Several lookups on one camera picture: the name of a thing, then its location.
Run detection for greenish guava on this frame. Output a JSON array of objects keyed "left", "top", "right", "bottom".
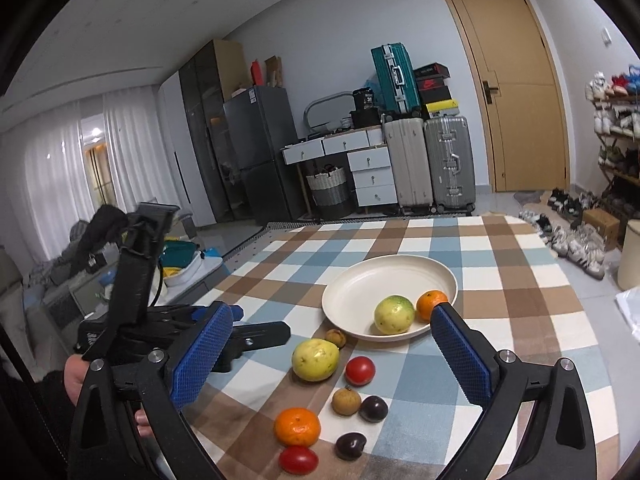
[{"left": 374, "top": 295, "right": 416, "bottom": 335}]

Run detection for white drawer desk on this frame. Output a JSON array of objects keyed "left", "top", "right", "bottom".
[{"left": 281, "top": 126, "right": 398, "bottom": 216}]

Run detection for stacked shoe boxes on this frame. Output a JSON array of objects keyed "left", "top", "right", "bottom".
[{"left": 413, "top": 63, "right": 460, "bottom": 118}]

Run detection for wooden door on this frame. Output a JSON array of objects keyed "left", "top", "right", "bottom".
[{"left": 445, "top": 0, "right": 570, "bottom": 192}]

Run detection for yellow-green guava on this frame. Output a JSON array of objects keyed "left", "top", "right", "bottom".
[{"left": 292, "top": 338, "right": 340, "bottom": 382}]

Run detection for woven laundry basket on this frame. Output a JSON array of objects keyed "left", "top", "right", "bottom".
[{"left": 306, "top": 166, "right": 354, "bottom": 220}]

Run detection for shoe rack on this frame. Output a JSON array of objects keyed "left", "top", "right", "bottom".
[{"left": 585, "top": 64, "right": 639, "bottom": 220}]

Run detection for white curtains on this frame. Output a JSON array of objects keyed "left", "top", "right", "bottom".
[{"left": 1, "top": 87, "right": 180, "bottom": 272}]

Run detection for orange mandarin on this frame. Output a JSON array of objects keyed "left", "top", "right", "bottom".
[
  {"left": 273, "top": 408, "right": 321, "bottom": 448},
  {"left": 416, "top": 289, "right": 449, "bottom": 323}
]

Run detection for small brown longan fruit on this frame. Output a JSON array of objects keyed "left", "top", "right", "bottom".
[{"left": 331, "top": 387, "right": 362, "bottom": 417}]

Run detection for black tall cabinet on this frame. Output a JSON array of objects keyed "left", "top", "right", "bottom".
[{"left": 179, "top": 39, "right": 252, "bottom": 223}]

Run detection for dark purple passion fruit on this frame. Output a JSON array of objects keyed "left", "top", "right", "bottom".
[{"left": 358, "top": 396, "right": 388, "bottom": 424}]

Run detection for grey refrigerator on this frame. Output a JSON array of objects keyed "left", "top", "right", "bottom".
[{"left": 224, "top": 86, "right": 306, "bottom": 224}]

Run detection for cardboard box on floor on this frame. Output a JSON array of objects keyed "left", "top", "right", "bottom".
[{"left": 582, "top": 208, "right": 620, "bottom": 250}]

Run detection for silver suitcase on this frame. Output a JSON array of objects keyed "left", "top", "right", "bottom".
[{"left": 423, "top": 116, "right": 476, "bottom": 214}]

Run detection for cream round plate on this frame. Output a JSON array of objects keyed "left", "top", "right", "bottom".
[{"left": 321, "top": 255, "right": 458, "bottom": 342}]

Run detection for red tomato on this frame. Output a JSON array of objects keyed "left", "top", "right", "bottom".
[
  {"left": 279, "top": 445, "right": 319, "bottom": 476},
  {"left": 344, "top": 356, "right": 376, "bottom": 387}
]

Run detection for checkered tablecloth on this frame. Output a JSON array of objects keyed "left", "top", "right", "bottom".
[{"left": 184, "top": 216, "right": 620, "bottom": 479}]

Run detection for teal suitcase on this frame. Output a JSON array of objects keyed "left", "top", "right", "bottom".
[{"left": 371, "top": 42, "right": 421, "bottom": 118}]

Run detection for beige suitcase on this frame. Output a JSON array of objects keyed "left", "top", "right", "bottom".
[{"left": 383, "top": 118, "right": 434, "bottom": 208}]

